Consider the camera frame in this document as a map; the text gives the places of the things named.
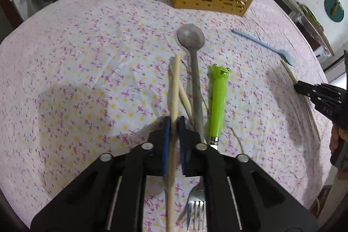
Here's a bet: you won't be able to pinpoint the grey metal spoon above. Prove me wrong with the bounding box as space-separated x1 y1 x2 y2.
177 24 205 141

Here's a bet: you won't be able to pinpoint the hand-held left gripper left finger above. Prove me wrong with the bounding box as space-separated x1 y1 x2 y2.
30 116 172 232

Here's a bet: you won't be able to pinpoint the green vegetables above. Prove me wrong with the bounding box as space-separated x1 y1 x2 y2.
300 2 320 27

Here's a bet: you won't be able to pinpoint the person's right hand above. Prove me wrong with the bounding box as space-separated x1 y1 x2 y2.
330 125 348 153

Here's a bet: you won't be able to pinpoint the wooden cutting board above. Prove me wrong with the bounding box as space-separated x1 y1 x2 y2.
296 4 335 57

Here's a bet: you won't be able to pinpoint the round green hanging board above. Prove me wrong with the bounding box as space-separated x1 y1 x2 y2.
324 0 345 23

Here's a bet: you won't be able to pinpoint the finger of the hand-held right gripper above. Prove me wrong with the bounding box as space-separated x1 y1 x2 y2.
299 92 344 105
294 80 347 97

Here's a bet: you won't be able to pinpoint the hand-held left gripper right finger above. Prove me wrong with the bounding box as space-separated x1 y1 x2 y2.
177 116 318 232

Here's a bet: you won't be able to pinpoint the slim wooden chopstick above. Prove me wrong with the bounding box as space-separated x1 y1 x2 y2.
165 54 182 232
281 59 320 140
169 56 194 119

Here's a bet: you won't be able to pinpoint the green frog handle fork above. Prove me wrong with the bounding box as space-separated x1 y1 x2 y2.
177 63 232 231

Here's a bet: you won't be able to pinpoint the light blue plastic fork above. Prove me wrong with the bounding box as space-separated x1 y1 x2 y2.
231 28 296 67

